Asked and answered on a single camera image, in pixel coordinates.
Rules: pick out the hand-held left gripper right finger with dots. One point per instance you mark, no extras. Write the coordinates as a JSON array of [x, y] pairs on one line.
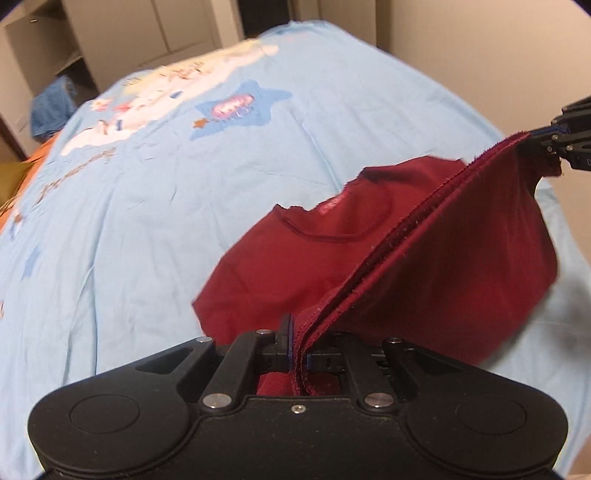
[[325, 362]]

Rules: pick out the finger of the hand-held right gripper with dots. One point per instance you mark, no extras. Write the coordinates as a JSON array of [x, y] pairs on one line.
[[577, 113], [572, 147]]

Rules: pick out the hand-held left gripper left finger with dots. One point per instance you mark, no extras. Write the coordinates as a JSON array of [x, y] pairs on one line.
[[277, 355]]

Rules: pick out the dark red long-sleeve shirt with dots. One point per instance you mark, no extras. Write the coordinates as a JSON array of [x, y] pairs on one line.
[[277, 258]]

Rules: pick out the blue clothes pile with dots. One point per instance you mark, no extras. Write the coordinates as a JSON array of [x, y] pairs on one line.
[[51, 108]]

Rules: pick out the light blue printed blanket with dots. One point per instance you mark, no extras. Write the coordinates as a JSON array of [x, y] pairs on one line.
[[184, 184]]

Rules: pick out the olive green pillow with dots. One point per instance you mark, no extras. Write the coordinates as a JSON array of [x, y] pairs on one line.
[[10, 180]]

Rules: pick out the white wardrobe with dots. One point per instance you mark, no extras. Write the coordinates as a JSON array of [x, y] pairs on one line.
[[138, 32]]

